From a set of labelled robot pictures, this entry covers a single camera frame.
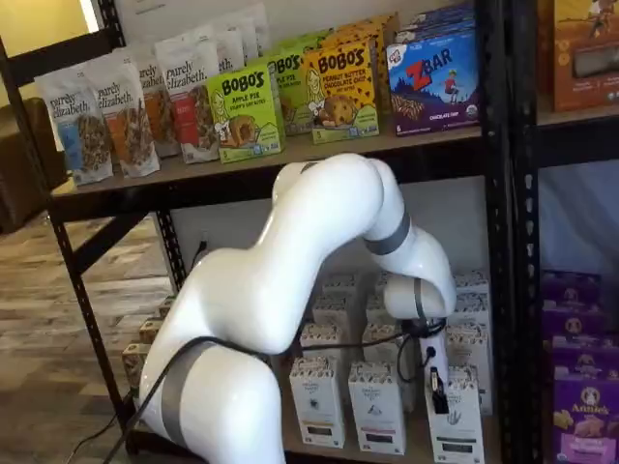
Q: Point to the white wall outlet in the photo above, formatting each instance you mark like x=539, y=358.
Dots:
x=203, y=238

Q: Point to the blue Z Bar box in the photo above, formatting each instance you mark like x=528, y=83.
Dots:
x=435, y=87
x=435, y=24

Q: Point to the white box with green strip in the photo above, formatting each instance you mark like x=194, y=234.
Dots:
x=474, y=309
x=459, y=425
x=471, y=281
x=469, y=348

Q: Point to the black metal shelf rack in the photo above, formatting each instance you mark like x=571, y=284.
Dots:
x=498, y=193
x=526, y=217

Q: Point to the orange snack box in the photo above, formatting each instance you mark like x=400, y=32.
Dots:
x=585, y=58

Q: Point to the white box with pink strip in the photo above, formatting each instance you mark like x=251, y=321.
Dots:
x=377, y=411
x=382, y=355
x=376, y=309
x=382, y=280

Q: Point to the yellow Bobo's peanut butter box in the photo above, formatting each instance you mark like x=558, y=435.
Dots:
x=379, y=58
x=338, y=92
x=392, y=29

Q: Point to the purple Annie's box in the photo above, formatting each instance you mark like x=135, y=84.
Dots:
x=575, y=321
x=585, y=360
x=570, y=287
x=587, y=420

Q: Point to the orange Purely Elizabeth granola bag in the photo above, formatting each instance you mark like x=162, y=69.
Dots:
x=155, y=111
x=128, y=135

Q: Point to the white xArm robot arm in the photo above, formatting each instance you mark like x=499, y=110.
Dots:
x=242, y=290

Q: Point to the blue Purely Elizabeth granola bag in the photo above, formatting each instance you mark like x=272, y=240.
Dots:
x=77, y=130

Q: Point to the white box with brown strip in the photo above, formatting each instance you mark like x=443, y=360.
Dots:
x=341, y=284
x=333, y=309
x=321, y=336
x=316, y=406

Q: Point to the green Bobo's apple pie box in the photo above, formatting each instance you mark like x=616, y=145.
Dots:
x=246, y=116
x=309, y=41
x=292, y=87

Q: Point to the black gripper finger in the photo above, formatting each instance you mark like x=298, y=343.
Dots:
x=439, y=396

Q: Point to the white Purely Elizabeth granola bag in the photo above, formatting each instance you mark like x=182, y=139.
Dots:
x=254, y=29
x=229, y=48

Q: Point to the red Purely Elizabeth granola bag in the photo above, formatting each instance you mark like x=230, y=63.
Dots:
x=186, y=111

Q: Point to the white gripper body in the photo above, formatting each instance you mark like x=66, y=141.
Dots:
x=433, y=353

